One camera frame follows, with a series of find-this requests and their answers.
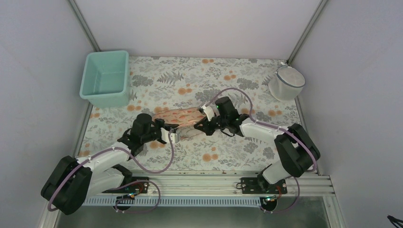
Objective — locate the floral patterned table mat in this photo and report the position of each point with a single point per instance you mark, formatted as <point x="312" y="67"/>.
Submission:
<point x="161" y="83"/>

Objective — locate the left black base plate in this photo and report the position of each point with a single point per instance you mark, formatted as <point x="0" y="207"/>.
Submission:
<point x="132" y="189"/>

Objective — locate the white mesh laundry basket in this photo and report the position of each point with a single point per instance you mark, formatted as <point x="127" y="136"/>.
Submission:
<point x="286" y="84"/>

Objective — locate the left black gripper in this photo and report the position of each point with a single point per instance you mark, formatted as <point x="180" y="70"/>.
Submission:
<point x="157" y="121"/>

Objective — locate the aluminium mounting rail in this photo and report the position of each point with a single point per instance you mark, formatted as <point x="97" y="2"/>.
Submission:
<point x="223" y="184"/>

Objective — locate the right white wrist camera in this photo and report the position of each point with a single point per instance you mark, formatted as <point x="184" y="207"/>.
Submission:
<point x="208" y="111"/>

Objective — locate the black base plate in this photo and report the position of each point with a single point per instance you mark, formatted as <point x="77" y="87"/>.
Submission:
<point x="132" y="189"/>
<point x="249" y="185"/>

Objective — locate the orange floral mesh laundry bag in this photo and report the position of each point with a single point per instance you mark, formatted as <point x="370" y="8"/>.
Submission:
<point x="184" y="118"/>

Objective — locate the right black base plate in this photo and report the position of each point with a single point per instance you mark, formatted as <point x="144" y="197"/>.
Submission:
<point x="249" y="185"/>

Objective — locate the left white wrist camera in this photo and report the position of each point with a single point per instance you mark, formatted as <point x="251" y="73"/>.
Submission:
<point x="172" y="136"/>

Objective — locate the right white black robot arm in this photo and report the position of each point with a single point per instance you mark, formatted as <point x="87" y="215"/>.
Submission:
<point x="297" y="152"/>

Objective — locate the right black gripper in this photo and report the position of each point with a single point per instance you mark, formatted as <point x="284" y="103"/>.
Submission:
<point x="206" y="128"/>

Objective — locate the teal plastic bin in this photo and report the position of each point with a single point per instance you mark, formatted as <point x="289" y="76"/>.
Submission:
<point x="105" y="80"/>

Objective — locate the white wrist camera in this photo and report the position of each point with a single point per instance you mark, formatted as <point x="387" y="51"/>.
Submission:
<point x="172" y="136"/>
<point x="208" y="111"/>

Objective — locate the white slotted cable duct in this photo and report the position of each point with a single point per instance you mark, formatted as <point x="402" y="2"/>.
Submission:
<point x="169" y="201"/>

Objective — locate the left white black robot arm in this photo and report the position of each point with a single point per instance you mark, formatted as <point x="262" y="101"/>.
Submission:
<point x="76" y="179"/>

